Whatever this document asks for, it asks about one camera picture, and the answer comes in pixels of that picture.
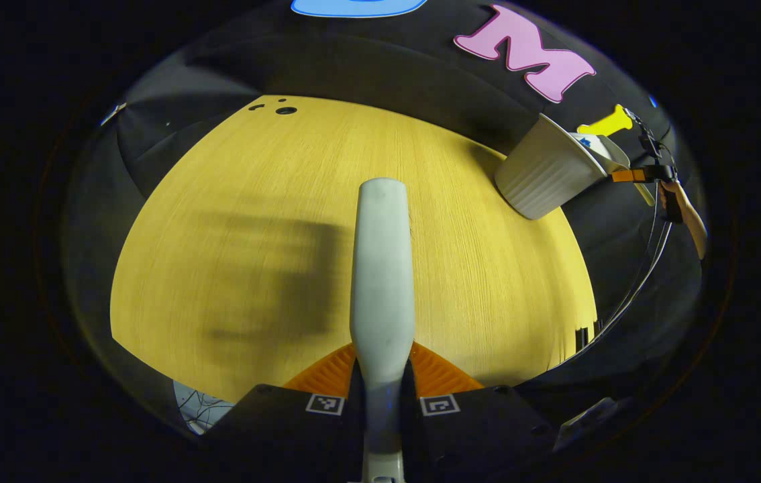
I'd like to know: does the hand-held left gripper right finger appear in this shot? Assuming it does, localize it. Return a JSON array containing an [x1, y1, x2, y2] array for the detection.
[[402, 341, 556, 474]]

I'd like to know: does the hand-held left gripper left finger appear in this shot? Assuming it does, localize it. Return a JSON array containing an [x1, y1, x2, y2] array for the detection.
[[206, 342, 364, 483]]

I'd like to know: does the white dustpan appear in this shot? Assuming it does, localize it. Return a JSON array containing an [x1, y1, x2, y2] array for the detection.
[[570, 131, 656, 207]]

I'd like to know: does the white ribbed garbage bin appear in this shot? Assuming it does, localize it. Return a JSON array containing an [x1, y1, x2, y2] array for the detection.
[[495, 113, 610, 221]]

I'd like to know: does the small white broom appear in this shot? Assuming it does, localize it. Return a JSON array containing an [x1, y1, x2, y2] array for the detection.
[[350, 178, 415, 483]]

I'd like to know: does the black backdrop cloth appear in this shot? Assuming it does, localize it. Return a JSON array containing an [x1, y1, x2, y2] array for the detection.
[[62, 0, 710, 430]]

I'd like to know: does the black cable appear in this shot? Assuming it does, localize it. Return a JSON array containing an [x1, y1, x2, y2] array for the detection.
[[578, 107, 678, 347]]

